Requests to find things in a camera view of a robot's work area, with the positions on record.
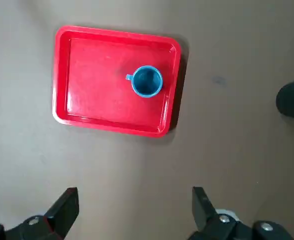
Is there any black ribbed vase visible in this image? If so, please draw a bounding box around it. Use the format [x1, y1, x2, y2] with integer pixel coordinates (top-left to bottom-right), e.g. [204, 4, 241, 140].
[276, 81, 294, 121]

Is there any blue cup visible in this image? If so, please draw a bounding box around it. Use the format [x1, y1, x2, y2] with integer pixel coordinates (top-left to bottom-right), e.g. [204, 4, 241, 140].
[125, 65, 164, 99]

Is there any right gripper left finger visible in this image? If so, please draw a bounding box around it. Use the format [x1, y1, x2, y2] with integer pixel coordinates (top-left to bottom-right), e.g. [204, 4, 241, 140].
[0, 187, 80, 240]

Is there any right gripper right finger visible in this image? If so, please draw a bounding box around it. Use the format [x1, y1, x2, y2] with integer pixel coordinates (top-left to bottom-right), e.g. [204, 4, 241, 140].
[188, 186, 294, 240]

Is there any red plastic tray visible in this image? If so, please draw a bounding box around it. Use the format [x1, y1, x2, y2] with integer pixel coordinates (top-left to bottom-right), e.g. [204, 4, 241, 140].
[52, 24, 183, 138]

